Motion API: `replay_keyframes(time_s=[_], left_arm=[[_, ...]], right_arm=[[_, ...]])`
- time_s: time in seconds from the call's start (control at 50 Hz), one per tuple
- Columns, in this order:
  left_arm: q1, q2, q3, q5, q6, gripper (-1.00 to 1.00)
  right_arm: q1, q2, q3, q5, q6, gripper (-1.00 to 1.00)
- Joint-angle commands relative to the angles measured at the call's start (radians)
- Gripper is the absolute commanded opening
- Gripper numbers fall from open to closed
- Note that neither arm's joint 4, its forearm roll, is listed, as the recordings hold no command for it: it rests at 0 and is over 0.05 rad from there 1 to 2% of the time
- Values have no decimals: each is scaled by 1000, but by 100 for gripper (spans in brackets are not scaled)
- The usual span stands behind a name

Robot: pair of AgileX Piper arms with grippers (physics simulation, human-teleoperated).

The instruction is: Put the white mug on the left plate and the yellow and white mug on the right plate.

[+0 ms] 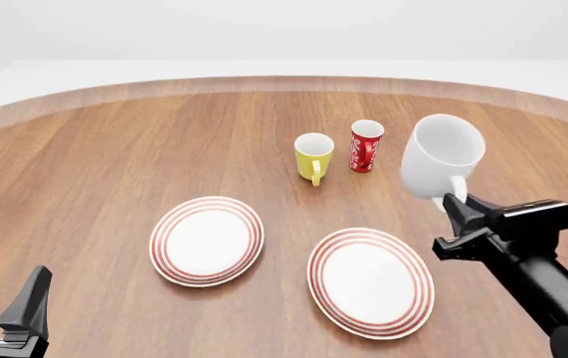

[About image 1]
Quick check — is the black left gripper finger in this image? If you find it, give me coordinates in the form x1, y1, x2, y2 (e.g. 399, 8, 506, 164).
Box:
0, 265, 54, 343

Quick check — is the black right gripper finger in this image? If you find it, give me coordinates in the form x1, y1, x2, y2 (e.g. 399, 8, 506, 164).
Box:
465, 194, 503, 218
442, 192, 489, 241

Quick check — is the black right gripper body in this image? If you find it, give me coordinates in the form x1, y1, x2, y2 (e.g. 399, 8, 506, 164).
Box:
432, 227, 496, 262

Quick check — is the white plate with red rings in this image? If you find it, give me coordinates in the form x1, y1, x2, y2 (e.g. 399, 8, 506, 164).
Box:
148, 195, 266, 289
306, 227, 437, 341

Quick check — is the red patterned mug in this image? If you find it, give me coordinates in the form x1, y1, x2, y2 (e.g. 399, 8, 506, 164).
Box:
348, 118, 386, 174

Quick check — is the yellow and white mug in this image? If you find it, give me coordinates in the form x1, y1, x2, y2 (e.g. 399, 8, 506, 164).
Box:
293, 131, 336, 188

